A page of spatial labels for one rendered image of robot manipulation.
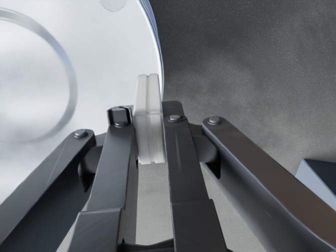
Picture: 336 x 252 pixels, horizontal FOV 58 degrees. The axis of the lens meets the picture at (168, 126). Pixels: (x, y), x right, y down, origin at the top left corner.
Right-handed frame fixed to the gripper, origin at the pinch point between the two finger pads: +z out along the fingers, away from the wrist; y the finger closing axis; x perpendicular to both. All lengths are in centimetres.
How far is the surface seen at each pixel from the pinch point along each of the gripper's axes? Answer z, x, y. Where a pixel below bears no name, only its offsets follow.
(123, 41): 10.6, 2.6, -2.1
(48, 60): 10.0, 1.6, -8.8
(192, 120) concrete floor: 39.5, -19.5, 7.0
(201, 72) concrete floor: 39.5, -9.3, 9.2
